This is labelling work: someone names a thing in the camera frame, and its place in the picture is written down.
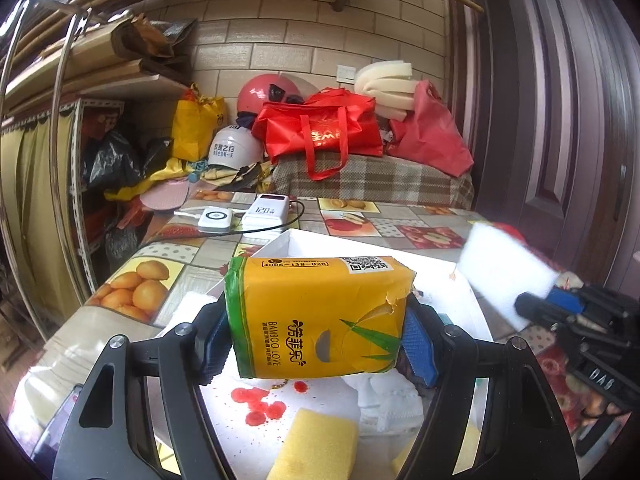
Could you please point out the small white charger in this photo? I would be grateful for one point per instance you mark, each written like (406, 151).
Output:
(216, 220)

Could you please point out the cream foam stack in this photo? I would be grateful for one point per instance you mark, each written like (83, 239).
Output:
(385, 87)

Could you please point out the white helmet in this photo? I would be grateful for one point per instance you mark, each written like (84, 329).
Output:
(232, 147)

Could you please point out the pink helmet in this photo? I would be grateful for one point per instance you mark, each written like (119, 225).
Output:
(260, 95)

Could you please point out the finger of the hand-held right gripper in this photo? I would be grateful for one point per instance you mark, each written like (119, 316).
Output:
(540, 307)
(565, 297)

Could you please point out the fruit print tablecloth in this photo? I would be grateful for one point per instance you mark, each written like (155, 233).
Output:
(190, 265)

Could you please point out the plaid cloth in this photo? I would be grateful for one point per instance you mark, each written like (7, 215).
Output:
(375, 182)

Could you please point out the yellow curtain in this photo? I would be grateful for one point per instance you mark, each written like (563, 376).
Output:
(35, 200)

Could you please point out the stack of wooden boards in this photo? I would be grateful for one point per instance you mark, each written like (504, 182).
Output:
(100, 60)

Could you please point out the white foam block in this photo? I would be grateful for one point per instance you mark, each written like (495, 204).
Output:
(500, 270)

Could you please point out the crumpled white tissue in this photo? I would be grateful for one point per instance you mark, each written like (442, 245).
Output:
(390, 402)

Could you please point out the yellow tissue pack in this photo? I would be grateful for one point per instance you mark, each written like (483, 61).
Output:
(310, 315)

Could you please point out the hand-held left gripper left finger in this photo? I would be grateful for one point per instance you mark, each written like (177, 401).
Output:
(217, 340)

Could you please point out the yellow bag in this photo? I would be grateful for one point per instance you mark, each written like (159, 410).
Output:
(195, 125)

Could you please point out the brown door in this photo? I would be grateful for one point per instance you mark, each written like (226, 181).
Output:
(550, 110)

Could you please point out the pink fan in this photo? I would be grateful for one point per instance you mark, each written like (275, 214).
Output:
(165, 196)

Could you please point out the white power bank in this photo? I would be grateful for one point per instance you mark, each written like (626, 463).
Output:
(267, 212)

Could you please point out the metal shelf rack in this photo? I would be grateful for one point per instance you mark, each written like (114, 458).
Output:
(75, 185)

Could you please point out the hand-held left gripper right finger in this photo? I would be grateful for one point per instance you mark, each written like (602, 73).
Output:
(417, 350)

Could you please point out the red plastic bag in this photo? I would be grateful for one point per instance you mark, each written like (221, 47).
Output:
(430, 130)

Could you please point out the wall switch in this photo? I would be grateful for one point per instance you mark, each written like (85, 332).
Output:
(344, 73)

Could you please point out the yellow sponge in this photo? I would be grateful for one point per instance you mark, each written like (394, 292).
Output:
(315, 447)

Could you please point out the black plastic bag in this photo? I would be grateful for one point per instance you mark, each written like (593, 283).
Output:
(115, 160)

